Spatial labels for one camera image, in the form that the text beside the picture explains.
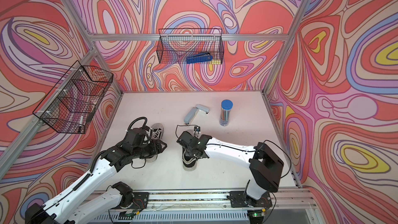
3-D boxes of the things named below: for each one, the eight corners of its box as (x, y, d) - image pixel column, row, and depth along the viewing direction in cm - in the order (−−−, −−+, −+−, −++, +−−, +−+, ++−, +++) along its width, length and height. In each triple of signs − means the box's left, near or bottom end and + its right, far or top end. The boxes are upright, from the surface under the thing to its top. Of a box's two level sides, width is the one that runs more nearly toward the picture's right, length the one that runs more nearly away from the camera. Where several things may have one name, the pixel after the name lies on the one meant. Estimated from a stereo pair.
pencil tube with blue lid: (219, 127, 102) (222, 108, 87) (218, 118, 106) (221, 99, 91) (229, 127, 102) (234, 108, 87) (227, 118, 106) (232, 99, 91)
